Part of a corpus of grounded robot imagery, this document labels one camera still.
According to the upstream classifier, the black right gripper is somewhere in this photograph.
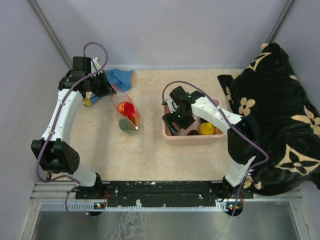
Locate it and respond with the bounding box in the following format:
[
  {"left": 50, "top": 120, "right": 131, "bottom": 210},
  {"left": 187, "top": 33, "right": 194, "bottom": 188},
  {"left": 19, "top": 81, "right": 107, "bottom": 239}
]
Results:
[{"left": 163, "top": 106, "right": 196, "bottom": 137}]

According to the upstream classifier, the pink plastic bin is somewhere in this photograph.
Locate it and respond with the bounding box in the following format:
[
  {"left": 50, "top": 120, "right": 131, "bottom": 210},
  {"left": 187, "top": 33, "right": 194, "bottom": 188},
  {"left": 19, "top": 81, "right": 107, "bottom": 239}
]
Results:
[{"left": 162, "top": 116, "right": 226, "bottom": 146}]

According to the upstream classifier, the red apple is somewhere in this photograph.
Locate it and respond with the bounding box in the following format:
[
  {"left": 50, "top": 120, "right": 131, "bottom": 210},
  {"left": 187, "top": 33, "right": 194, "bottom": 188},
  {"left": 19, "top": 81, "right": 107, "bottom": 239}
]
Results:
[{"left": 117, "top": 101, "right": 127, "bottom": 117}]

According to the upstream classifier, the red pepper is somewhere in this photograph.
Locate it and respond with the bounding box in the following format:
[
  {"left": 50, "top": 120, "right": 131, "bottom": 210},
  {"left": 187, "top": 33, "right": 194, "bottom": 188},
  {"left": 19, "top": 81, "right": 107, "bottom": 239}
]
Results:
[{"left": 124, "top": 102, "right": 136, "bottom": 119}]

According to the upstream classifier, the clear zip bag orange zipper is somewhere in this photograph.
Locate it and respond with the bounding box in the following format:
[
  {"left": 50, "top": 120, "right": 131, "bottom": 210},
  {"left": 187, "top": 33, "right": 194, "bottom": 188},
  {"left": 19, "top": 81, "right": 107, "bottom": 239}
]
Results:
[{"left": 111, "top": 85, "right": 142, "bottom": 134}]

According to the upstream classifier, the dark green lime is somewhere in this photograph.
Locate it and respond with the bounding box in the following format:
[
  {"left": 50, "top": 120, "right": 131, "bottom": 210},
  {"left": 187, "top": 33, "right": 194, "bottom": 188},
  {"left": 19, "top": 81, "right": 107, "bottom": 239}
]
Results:
[{"left": 118, "top": 118, "right": 136, "bottom": 133}]

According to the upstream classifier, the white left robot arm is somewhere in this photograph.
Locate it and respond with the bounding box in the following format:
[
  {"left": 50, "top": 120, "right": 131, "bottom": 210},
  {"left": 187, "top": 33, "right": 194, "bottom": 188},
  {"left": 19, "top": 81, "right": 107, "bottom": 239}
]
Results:
[{"left": 31, "top": 56, "right": 115, "bottom": 199}]

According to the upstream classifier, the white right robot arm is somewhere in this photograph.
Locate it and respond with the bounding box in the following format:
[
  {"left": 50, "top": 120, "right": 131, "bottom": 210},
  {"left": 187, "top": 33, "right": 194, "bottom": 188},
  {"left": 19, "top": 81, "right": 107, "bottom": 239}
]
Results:
[{"left": 161, "top": 86, "right": 262, "bottom": 198}]

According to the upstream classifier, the dark purple fruit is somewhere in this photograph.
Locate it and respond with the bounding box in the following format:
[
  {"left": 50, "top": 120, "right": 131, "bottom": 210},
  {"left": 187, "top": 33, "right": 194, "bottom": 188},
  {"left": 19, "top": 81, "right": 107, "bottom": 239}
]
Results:
[{"left": 187, "top": 130, "right": 199, "bottom": 136}]

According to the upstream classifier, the yellow plush toy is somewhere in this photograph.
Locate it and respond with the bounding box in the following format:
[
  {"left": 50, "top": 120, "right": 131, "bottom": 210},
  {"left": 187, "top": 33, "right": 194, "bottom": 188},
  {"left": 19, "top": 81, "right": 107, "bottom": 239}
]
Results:
[{"left": 82, "top": 92, "right": 93, "bottom": 107}]

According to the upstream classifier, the blue cloth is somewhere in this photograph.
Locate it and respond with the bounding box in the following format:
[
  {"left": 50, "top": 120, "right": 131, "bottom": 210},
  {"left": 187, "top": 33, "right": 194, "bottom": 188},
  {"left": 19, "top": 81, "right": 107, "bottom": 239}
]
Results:
[{"left": 90, "top": 68, "right": 134, "bottom": 105}]

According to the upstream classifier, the yellow lemon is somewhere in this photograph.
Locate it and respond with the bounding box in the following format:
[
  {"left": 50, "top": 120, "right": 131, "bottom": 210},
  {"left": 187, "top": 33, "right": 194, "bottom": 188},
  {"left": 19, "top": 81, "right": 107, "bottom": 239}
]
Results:
[{"left": 198, "top": 122, "right": 216, "bottom": 135}]

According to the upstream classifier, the black floral blanket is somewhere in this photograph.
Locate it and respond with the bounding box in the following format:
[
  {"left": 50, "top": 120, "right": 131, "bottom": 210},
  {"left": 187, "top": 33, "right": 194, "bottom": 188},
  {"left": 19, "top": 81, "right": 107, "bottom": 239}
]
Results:
[{"left": 217, "top": 43, "right": 320, "bottom": 196}]

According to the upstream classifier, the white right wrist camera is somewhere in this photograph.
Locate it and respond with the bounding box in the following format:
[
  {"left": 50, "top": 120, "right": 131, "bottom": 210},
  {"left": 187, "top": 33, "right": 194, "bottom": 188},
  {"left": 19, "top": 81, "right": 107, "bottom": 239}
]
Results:
[{"left": 165, "top": 98, "right": 179, "bottom": 113}]

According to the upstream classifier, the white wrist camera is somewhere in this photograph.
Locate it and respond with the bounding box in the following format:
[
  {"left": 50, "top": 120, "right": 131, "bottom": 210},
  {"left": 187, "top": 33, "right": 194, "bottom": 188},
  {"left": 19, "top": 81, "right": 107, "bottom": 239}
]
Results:
[
  {"left": 165, "top": 98, "right": 179, "bottom": 113},
  {"left": 91, "top": 57, "right": 101, "bottom": 73}
]

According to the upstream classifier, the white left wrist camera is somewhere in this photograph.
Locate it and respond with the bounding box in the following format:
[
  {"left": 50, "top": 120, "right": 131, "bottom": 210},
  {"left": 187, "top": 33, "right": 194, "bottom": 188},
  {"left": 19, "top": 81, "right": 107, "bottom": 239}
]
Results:
[{"left": 91, "top": 57, "right": 101, "bottom": 73}]

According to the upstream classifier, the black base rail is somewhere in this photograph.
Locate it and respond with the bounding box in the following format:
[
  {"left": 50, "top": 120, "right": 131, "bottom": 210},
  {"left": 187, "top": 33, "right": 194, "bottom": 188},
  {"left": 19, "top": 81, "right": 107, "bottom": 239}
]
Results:
[{"left": 74, "top": 179, "right": 255, "bottom": 208}]

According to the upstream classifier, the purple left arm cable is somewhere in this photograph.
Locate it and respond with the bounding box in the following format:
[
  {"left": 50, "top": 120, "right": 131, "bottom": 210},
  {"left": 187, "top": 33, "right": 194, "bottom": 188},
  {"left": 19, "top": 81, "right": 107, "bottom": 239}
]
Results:
[{"left": 36, "top": 41, "right": 109, "bottom": 220}]

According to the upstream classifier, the white slotted cable duct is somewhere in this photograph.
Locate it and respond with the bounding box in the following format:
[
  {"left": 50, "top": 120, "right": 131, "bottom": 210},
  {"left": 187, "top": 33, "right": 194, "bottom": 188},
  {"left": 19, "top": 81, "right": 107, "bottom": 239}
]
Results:
[{"left": 39, "top": 199, "right": 237, "bottom": 213}]

